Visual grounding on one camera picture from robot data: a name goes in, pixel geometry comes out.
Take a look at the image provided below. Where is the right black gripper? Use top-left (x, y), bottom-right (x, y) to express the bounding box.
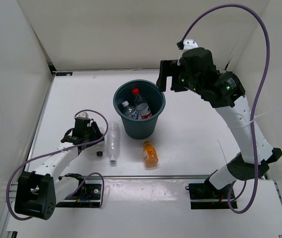
top-left (157, 60), bottom-right (203, 96)

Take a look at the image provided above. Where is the small black label bottle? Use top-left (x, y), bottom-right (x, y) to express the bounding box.
top-left (95, 126), bottom-right (106, 158)

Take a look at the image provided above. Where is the white cap blue label bottle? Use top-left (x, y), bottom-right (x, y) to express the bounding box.
top-left (121, 101), bottom-right (141, 119)

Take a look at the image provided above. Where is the red cap water bottle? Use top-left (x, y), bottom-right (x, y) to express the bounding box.
top-left (132, 88), bottom-right (152, 119)

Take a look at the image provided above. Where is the orange juice bottle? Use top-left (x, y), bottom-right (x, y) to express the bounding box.
top-left (143, 141), bottom-right (159, 167)

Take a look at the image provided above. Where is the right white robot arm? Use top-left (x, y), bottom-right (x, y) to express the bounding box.
top-left (156, 47), bottom-right (282, 198)

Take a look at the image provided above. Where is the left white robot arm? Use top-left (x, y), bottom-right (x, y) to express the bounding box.
top-left (14, 116), bottom-right (104, 220)

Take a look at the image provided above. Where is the dark green plastic bin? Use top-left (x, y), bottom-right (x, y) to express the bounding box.
top-left (113, 79), bottom-right (166, 140)

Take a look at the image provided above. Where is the tall clear empty bottle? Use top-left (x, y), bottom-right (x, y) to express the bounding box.
top-left (106, 121), bottom-right (120, 164)

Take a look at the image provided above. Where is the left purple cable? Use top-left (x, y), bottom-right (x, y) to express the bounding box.
top-left (6, 109), bottom-right (109, 221)

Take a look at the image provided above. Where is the purple cable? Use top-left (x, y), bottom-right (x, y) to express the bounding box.
top-left (180, 4), bottom-right (270, 214)
top-left (6, 109), bottom-right (109, 221)

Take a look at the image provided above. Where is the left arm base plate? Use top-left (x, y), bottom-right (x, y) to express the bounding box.
top-left (56, 181), bottom-right (104, 208)

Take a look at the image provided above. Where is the aluminium table edge rail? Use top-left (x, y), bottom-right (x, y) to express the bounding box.
top-left (56, 174), bottom-right (268, 179)

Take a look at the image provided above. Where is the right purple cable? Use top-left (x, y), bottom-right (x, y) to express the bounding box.
top-left (180, 4), bottom-right (270, 214)

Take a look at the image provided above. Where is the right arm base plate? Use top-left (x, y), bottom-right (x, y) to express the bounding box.
top-left (185, 183), bottom-right (230, 210)

